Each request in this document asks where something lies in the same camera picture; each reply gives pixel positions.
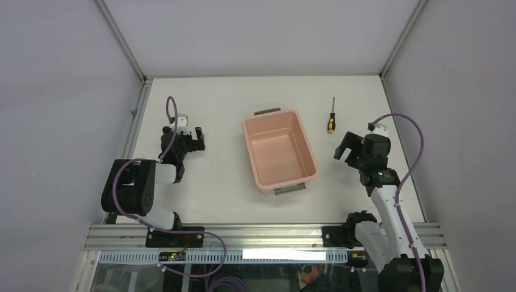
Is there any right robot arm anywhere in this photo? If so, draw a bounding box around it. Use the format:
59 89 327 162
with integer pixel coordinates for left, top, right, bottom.
321 132 444 291

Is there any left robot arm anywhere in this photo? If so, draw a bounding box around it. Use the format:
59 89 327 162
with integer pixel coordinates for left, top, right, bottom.
100 126 206 248

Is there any black yellow screwdriver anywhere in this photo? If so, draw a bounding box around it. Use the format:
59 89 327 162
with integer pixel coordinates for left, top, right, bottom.
327 97 336 133

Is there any pink plastic bin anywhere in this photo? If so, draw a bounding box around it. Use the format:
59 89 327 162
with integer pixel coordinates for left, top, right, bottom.
242 108 319 195

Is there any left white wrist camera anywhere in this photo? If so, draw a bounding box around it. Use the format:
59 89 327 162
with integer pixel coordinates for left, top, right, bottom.
172 114 191 135

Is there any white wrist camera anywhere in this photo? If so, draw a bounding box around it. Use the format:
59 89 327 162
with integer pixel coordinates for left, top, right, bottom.
172 114 191 135
371 123 389 137

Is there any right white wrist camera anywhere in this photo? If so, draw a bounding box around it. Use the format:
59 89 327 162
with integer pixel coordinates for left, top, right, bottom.
371 123 389 137

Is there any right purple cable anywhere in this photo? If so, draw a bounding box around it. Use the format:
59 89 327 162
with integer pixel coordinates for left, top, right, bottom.
370 113 427 292

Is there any aluminium front rail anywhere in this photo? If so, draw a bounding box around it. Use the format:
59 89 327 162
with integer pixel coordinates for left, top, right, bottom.
82 223 447 265

